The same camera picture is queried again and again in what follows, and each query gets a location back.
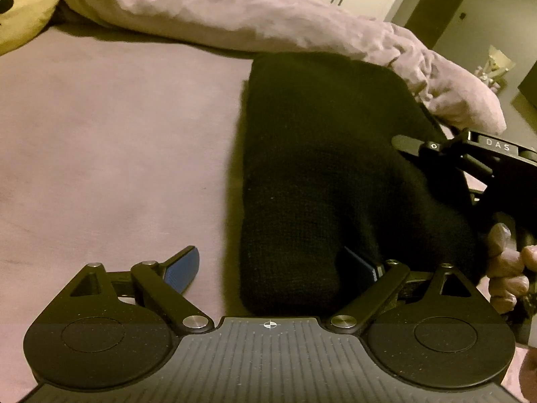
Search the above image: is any small white decor figure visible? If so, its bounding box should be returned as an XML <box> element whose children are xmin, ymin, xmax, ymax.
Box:
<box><xmin>476</xmin><ymin>44</ymin><xmax>517</xmax><ymax>90</ymax></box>

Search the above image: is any pink crumpled duvet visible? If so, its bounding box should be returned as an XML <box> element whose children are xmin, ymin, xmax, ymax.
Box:
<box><xmin>63</xmin><ymin>0</ymin><xmax>508</xmax><ymax>135</ymax></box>

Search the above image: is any black knit sweater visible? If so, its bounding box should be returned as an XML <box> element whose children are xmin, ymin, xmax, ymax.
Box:
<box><xmin>236</xmin><ymin>52</ymin><xmax>483</xmax><ymax>317</ymax></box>

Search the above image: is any person's right hand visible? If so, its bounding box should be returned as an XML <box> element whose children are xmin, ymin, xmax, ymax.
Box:
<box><xmin>484</xmin><ymin>222</ymin><xmax>537</xmax><ymax>315</ymax></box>

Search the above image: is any bed with purple sheet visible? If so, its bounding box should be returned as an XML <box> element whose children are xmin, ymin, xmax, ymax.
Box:
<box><xmin>0</xmin><ymin>23</ymin><xmax>537</xmax><ymax>403</ymax></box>

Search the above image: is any yellow cat face plush pillow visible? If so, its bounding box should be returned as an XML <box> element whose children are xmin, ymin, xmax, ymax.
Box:
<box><xmin>0</xmin><ymin>0</ymin><xmax>68</xmax><ymax>56</ymax></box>

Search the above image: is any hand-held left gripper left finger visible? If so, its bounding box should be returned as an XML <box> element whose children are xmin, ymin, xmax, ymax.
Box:
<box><xmin>70</xmin><ymin>245</ymin><xmax>214</xmax><ymax>335</ymax></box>

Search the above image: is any dark furniture piece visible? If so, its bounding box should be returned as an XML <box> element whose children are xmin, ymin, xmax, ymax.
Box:
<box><xmin>518</xmin><ymin>48</ymin><xmax>537</xmax><ymax>115</ymax></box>

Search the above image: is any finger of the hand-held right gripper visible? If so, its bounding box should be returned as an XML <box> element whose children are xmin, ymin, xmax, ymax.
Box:
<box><xmin>390</xmin><ymin>134</ymin><xmax>493</xmax><ymax>179</ymax></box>

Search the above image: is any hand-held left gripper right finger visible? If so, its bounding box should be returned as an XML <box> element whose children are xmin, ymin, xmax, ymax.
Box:
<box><xmin>328</xmin><ymin>247</ymin><xmax>480</xmax><ymax>335</ymax></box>

